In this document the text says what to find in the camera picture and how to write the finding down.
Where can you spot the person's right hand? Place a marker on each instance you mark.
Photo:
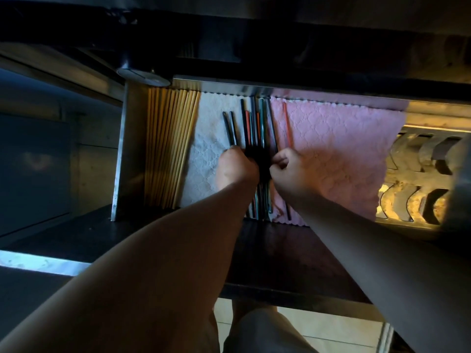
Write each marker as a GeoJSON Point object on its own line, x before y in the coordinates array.
{"type": "Point", "coordinates": [292, 178]}

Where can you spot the person's left hand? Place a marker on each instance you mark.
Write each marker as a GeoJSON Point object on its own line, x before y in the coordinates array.
{"type": "Point", "coordinates": [235, 169]}

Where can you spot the person's left fingers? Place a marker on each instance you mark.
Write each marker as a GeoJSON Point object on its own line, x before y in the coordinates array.
{"type": "Point", "coordinates": [237, 155]}

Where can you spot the person's right fingers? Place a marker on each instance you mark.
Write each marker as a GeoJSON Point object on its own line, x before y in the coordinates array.
{"type": "Point", "coordinates": [285, 158]}

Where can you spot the black chopstick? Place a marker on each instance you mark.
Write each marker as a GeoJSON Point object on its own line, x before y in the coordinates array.
{"type": "Point", "coordinates": [227, 130]}
{"type": "Point", "coordinates": [234, 128]}

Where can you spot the red chopstick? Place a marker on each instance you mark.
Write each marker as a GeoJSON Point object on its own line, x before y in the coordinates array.
{"type": "Point", "coordinates": [287, 124]}

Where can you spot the person's right forearm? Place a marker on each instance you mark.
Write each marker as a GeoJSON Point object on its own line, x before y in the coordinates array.
{"type": "Point", "coordinates": [386, 275]}

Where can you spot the person's left forearm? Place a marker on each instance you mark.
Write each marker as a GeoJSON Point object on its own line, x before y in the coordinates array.
{"type": "Point", "coordinates": [147, 275]}

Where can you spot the white textured cloth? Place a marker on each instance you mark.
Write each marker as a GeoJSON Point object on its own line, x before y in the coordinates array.
{"type": "Point", "coordinates": [206, 143]}

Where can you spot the bundle of dark mixed chopsticks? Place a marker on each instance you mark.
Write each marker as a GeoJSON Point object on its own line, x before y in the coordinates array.
{"type": "Point", "coordinates": [257, 124]}

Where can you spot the pink textured cloth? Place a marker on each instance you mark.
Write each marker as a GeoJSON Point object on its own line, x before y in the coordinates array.
{"type": "Point", "coordinates": [342, 150]}

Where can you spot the row of wooden chopsticks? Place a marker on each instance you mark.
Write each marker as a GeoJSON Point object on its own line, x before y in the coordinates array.
{"type": "Point", "coordinates": [169, 147]}

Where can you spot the round metal disc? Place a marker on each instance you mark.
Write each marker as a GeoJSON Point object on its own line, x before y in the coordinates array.
{"type": "Point", "coordinates": [144, 77]}

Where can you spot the perforated metal rack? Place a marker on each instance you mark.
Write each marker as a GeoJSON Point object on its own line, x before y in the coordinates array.
{"type": "Point", "coordinates": [415, 176]}

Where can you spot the person's grey shorts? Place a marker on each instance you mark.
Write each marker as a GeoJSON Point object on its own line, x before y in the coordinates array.
{"type": "Point", "coordinates": [263, 334]}

